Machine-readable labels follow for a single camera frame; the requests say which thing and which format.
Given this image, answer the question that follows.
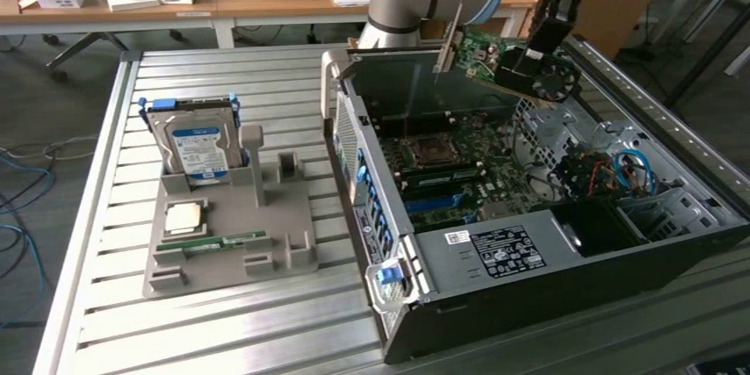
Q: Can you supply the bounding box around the wooden cabinet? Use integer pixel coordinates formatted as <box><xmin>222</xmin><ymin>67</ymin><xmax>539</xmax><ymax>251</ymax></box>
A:
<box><xmin>503</xmin><ymin>0</ymin><xmax>682</xmax><ymax>61</ymax></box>

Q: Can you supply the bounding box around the blue floor cable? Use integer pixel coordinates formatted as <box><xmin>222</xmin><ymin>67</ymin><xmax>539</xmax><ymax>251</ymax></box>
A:
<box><xmin>0</xmin><ymin>159</ymin><xmax>57</xmax><ymax>330</ymax></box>

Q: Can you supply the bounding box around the blue case latch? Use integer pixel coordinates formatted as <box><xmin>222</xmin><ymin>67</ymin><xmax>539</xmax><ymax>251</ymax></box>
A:
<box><xmin>372</xmin><ymin>262</ymin><xmax>412</xmax><ymax>285</ymax></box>

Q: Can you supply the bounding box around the grey power supply unit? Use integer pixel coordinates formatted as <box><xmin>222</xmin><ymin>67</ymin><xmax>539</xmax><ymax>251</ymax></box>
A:
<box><xmin>411</xmin><ymin>209</ymin><xmax>587</xmax><ymax>302</ymax></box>

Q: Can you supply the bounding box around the green graphics card black shroud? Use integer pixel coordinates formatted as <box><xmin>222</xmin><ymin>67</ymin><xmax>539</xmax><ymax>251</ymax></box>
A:
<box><xmin>431</xmin><ymin>0</ymin><xmax>584</xmax><ymax>105</ymax></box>

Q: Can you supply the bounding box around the black power wire bundle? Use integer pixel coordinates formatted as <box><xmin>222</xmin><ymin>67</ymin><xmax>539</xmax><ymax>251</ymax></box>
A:
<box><xmin>552</xmin><ymin>150</ymin><xmax>622</xmax><ymax>200</ymax></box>

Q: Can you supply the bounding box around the white floor cable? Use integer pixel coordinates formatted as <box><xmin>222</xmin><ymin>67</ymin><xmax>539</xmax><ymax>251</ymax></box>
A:
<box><xmin>0</xmin><ymin>134</ymin><xmax>98</xmax><ymax>163</ymax></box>

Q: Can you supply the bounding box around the metal disk bay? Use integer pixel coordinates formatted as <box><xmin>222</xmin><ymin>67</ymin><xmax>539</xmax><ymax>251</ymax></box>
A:
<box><xmin>618</xmin><ymin>185</ymin><xmax>726</xmax><ymax>247</ymax></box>

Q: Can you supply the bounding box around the green motherboard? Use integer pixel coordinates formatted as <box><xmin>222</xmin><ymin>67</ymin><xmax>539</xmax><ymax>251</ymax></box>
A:
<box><xmin>373</xmin><ymin>114</ymin><xmax>564</xmax><ymax>234</ymax></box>

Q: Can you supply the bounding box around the CPU chip with metal lid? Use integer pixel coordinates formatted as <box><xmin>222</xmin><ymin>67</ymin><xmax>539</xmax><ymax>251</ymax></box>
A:
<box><xmin>162</xmin><ymin>203</ymin><xmax>206</xmax><ymax>236</ymax></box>

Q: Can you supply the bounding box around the black open PC case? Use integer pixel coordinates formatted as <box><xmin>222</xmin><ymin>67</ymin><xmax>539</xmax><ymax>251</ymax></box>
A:
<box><xmin>320</xmin><ymin>33</ymin><xmax>750</xmax><ymax>365</ymax></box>

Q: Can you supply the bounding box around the hard disk in blue caddy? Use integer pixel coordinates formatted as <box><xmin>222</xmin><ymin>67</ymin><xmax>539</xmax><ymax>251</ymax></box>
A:
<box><xmin>136</xmin><ymin>92</ymin><xmax>244</xmax><ymax>188</ymax></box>

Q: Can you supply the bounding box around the perforated metal drive cage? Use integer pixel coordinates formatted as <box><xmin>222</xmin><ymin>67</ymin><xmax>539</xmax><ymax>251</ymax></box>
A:
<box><xmin>513</xmin><ymin>97</ymin><xmax>592</xmax><ymax>169</ymax></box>

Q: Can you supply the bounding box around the green RAM stick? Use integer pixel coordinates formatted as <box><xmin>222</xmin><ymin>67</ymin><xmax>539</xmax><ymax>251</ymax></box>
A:
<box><xmin>156</xmin><ymin>229</ymin><xmax>272</xmax><ymax>254</ymax></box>

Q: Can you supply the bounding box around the metal CPU socket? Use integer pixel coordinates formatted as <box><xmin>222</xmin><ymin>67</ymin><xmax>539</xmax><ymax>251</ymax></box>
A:
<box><xmin>400</xmin><ymin>133</ymin><xmax>465</xmax><ymax>166</ymax></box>

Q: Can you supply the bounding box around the installed RAM stick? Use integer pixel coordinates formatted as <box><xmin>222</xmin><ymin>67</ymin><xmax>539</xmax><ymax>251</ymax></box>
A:
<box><xmin>401</xmin><ymin>168</ymin><xmax>479</xmax><ymax>184</ymax></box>

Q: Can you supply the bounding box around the grey parts rack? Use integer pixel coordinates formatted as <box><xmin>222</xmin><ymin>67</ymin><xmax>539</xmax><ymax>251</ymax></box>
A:
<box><xmin>141</xmin><ymin>124</ymin><xmax>321</xmax><ymax>299</ymax></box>

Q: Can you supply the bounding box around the blue SATA wire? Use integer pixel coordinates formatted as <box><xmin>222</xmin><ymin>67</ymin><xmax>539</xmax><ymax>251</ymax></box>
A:
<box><xmin>611</xmin><ymin>148</ymin><xmax>659</xmax><ymax>197</ymax></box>

